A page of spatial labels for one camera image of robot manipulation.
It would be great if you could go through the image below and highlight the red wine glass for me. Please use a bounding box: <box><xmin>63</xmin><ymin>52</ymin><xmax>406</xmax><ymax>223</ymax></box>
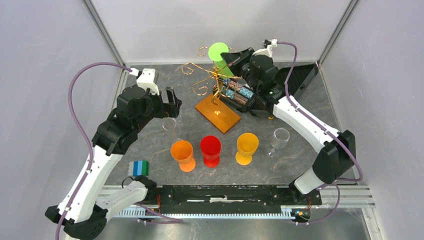
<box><xmin>200</xmin><ymin>135</ymin><xmax>222</xmax><ymax>168</ymax></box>

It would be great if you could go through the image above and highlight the black poker chip case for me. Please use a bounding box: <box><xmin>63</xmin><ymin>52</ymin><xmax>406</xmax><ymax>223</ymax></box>
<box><xmin>223</xmin><ymin>63</ymin><xmax>318</xmax><ymax>117</ymax></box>

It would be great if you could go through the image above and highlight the clear wine glass back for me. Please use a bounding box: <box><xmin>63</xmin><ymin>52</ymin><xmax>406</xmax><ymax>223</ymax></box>
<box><xmin>162</xmin><ymin>117</ymin><xmax>182</xmax><ymax>145</ymax></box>

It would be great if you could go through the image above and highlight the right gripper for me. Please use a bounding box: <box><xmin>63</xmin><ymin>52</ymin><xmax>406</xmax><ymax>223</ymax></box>
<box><xmin>221</xmin><ymin>47</ymin><xmax>260</xmax><ymax>94</ymax></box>

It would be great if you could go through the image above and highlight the clear wine glass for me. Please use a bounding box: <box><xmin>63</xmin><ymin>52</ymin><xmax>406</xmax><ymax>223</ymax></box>
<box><xmin>267</xmin><ymin>127</ymin><xmax>290</xmax><ymax>158</ymax></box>
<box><xmin>162</xmin><ymin>117</ymin><xmax>182</xmax><ymax>145</ymax></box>

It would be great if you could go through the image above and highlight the clear wine glass front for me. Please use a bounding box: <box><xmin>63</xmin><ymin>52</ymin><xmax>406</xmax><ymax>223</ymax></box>
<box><xmin>267</xmin><ymin>127</ymin><xmax>290</xmax><ymax>158</ymax></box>

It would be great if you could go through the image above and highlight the orange wine glass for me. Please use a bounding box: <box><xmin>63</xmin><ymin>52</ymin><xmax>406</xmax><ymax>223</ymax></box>
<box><xmin>170</xmin><ymin>140</ymin><xmax>196</xmax><ymax>172</ymax></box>

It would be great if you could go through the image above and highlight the green wine glass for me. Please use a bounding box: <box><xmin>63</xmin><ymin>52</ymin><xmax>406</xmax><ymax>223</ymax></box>
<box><xmin>208</xmin><ymin>42</ymin><xmax>234</xmax><ymax>78</ymax></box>

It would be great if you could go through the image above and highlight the blue green block stack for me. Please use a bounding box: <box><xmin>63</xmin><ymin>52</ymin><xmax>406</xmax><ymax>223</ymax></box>
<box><xmin>128</xmin><ymin>160</ymin><xmax>150</xmax><ymax>177</ymax></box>

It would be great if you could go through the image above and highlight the gold wire glass rack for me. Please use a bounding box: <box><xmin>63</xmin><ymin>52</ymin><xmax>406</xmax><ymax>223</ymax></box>
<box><xmin>181</xmin><ymin>47</ymin><xmax>241</xmax><ymax>134</ymax></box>

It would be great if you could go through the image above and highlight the yellow wine glass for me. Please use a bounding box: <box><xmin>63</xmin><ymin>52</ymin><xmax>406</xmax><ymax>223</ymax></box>
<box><xmin>235</xmin><ymin>132</ymin><xmax>259</xmax><ymax>166</ymax></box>

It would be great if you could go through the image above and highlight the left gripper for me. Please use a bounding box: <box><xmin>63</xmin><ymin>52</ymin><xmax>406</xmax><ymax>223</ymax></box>
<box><xmin>133</xmin><ymin>86</ymin><xmax>182</xmax><ymax>132</ymax></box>

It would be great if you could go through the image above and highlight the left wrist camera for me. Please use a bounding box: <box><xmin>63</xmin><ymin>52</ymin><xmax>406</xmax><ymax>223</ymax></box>
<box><xmin>129</xmin><ymin>68</ymin><xmax>160</xmax><ymax>96</ymax></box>

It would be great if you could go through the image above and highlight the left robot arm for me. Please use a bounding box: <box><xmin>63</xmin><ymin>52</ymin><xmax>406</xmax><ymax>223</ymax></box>
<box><xmin>45</xmin><ymin>85</ymin><xmax>182</xmax><ymax>240</ymax></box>

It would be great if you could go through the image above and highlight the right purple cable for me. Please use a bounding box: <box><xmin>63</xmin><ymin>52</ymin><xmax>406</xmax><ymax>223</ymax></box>
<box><xmin>276</xmin><ymin>41</ymin><xmax>364</xmax><ymax>226</ymax></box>

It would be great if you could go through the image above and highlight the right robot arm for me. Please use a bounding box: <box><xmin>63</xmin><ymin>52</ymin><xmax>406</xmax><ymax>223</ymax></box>
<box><xmin>218</xmin><ymin>47</ymin><xmax>356</xmax><ymax>204</ymax></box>

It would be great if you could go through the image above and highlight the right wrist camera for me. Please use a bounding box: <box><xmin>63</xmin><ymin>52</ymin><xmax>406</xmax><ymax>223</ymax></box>
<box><xmin>252</xmin><ymin>39</ymin><xmax>278</xmax><ymax>58</ymax></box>

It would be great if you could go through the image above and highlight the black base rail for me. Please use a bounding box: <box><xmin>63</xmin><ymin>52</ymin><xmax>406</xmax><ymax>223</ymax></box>
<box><xmin>102</xmin><ymin>176</ymin><xmax>335</xmax><ymax>226</ymax></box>

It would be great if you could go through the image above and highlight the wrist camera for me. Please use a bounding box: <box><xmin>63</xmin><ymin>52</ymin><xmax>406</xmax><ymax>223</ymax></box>
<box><xmin>129</xmin><ymin>68</ymin><xmax>160</xmax><ymax>96</ymax></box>
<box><xmin>252</xmin><ymin>39</ymin><xmax>278</xmax><ymax>58</ymax></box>

